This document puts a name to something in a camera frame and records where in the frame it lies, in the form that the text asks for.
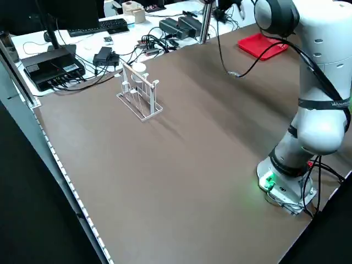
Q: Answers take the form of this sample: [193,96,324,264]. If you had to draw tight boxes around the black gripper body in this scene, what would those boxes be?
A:
[219,0,240,14]

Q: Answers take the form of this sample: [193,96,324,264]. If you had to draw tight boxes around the white cup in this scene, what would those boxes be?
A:
[131,62,149,84]

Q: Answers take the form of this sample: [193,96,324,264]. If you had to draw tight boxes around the red plastic tray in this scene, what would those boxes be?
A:
[237,32,290,61]

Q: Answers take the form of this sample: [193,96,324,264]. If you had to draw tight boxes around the black power brick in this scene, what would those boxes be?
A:
[177,15,204,37]
[158,17,185,40]

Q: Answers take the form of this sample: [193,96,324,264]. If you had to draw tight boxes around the brown usb hub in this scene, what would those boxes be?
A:
[137,38,162,57]

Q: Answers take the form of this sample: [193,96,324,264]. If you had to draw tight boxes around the small wooden box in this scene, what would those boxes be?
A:
[134,8,146,24]

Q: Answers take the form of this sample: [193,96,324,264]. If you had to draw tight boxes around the beige tape roll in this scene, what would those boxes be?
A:
[122,1,141,14]

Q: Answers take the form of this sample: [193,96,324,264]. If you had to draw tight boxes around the white desk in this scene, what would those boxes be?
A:
[0,0,258,97]

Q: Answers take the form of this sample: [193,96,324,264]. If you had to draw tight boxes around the black keyboard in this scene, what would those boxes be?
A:
[67,18,130,38]

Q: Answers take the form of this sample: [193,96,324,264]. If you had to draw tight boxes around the small black power adapter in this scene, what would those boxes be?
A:
[92,46,121,67]

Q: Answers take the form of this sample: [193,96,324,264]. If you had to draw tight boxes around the black computer monitor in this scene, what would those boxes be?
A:
[0,0,100,54]

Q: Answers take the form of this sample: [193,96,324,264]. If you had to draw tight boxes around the black electronics box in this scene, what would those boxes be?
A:
[20,51,86,92]

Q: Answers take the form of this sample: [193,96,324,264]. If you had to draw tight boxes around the aluminium frame post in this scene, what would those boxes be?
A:
[198,0,216,45]

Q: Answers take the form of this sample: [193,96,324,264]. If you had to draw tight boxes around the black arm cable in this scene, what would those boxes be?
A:
[216,10,351,111]

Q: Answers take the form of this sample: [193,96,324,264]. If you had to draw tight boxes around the white wire cup rack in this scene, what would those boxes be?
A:
[116,62,164,122]

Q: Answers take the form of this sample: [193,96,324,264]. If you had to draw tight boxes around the black base cable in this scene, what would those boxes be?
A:
[301,155,346,219]

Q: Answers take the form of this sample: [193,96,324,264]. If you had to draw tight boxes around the aluminium frame bar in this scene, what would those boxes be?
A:
[0,41,42,108]

